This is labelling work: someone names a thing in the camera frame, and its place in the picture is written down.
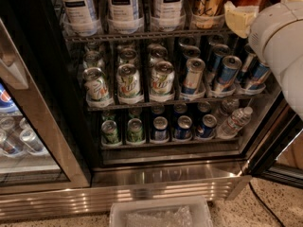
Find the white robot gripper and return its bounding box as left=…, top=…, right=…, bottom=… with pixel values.
left=224, top=0, right=303, bottom=67

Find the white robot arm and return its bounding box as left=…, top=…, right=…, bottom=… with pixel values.
left=224, top=0, right=303, bottom=118

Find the yellow tall can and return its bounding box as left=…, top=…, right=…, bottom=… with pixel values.
left=192, top=0, right=224, bottom=28

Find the front red bull can right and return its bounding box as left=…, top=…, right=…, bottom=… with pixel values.
left=242, top=60, right=271, bottom=94

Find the red bull can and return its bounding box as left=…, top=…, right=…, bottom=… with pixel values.
left=242, top=60, right=271, bottom=94
left=181, top=58, right=205, bottom=100
left=212, top=56, right=241, bottom=93

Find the front red bull can middle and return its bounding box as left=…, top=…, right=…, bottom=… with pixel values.
left=212, top=56, right=241, bottom=93

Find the front red bull can left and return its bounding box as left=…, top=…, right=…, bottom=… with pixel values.
left=181, top=58, right=205, bottom=100

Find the front right 7up can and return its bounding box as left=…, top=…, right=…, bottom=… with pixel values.
left=150, top=61, right=175, bottom=102

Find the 7up can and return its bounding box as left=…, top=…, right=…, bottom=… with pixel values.
left=82, top=67, right=114, bottom=108
left=116, top=63, right=144, bottom=104
left=150, top=61, right=175, bottom=102

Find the blue pepsi can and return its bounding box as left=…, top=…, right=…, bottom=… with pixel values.
left=151, top=116, right=169, bottom=141
left=195, top=114, right=217, bottom=139
left=173, top=115, right=192, bottom=140

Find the open right fridge door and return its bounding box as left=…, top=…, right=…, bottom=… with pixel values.
left=246, top=95, right=303, bottom=189

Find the front middle 7up can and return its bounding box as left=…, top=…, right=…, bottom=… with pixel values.
left=116, top=63, right=144, bottom=104

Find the green can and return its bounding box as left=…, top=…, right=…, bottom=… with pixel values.
left=127, top=118, right=145, bottom=144
left=101, top=120, right=121, bottom=146

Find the front left 7up can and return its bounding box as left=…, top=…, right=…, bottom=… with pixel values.
left=82, top=67, right=114, bottom=108

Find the green can bottom left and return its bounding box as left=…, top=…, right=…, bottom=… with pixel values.
left=101, top=120, right=121, bottom=146

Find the left fridge glass door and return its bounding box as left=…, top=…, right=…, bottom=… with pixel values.
left=0, top=19, right=90, bottom=195

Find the pepsi can behind glass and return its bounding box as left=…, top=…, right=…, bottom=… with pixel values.
left=0, top=83, right=17, bottom=114

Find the white tea bottle right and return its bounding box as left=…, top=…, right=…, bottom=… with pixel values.
left=151, top=0, right=185, bottom=32

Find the white tea bottle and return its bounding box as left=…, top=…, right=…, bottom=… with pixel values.
left=62, top=0, right=100, bottom=37
left=108, top=0, right=140, bottom=34
left=151, top=0, right=185, bottom=32

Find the clear water bottle rear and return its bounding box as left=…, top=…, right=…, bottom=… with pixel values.
left=215, top=98, right=240, bottom=119

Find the clear water bottle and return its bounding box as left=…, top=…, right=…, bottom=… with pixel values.
left=215, top=98, right=240, bottom=119
left=216, top=107, right=253, bottom=139

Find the clear water bottle front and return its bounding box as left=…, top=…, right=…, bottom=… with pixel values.
left=216, top=107, right=253, bottom=139

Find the white tea bottle middle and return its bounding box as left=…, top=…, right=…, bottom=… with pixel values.
left=108, top=0, right=140, bottom=34

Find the white tea bottle left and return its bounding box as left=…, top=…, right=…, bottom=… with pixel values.
left=62, top=0, right=100, bottom=37

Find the clear plastic bin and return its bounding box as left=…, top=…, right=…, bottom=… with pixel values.
left=109, top=197, right=213, bottom=227

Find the top wire shelf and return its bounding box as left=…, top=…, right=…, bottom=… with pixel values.
left=64, top=27, right=233, bottom=43

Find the wire shelf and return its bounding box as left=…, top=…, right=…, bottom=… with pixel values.
left=64, top=27, right=233, bottom=43
left=85, top=89, right=272, bottom=112

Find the middle wire shelf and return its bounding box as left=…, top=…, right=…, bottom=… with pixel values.
left=85, top=89, right=272, bottom=112

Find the black power cable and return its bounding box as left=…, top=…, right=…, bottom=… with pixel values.
left=248, top=182, right=287, bottom=227

